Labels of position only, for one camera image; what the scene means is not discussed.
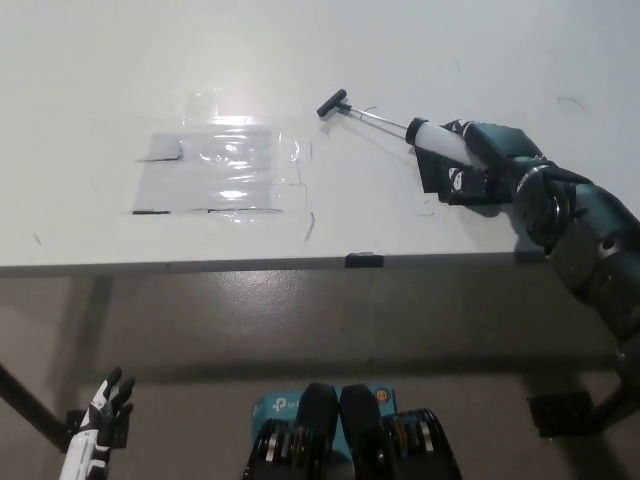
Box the black diagonal table brace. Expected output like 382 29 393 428
0 362 69 446

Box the black tape square marker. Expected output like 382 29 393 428
416 148 515 206

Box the black tape strip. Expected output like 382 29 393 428
345 253 385 269

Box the teal router box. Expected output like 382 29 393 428
249 384 396 466

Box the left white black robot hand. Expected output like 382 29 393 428
58 367 136 480

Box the clear plastic bag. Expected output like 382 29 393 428
130 119 304 217

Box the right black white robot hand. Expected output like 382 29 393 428
442 118 544 201

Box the small white air pump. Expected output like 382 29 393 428
316 88 484 171

